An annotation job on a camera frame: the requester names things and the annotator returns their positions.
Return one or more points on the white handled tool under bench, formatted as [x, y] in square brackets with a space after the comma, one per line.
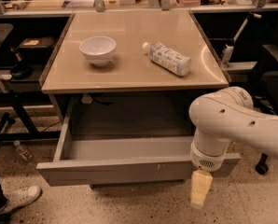
[229, 47]

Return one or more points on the grey top drawer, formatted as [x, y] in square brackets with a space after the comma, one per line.
[122, 140]

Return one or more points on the grey drawer cabinet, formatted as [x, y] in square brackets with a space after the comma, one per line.
[130, 72]

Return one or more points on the black box under bench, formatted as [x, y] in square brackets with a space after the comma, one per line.
[36, 50]

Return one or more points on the white ceramic bowl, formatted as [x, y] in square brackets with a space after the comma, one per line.
[98, 50]

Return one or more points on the plastic bottle on floor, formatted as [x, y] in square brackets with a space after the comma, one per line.
[24, 152]

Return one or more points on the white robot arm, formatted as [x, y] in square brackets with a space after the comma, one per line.
[220, 118]

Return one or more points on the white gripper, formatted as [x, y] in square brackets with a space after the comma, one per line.
[206, 160]

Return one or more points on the white plastic bottle on cabinet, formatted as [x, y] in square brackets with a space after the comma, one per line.
[167, 58]

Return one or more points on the white sneaker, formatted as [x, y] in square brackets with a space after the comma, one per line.
[18, 199]

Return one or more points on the small white object in drawer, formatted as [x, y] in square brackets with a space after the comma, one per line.
[86, 99]

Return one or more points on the black office chair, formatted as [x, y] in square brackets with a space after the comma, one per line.
[269, 78]

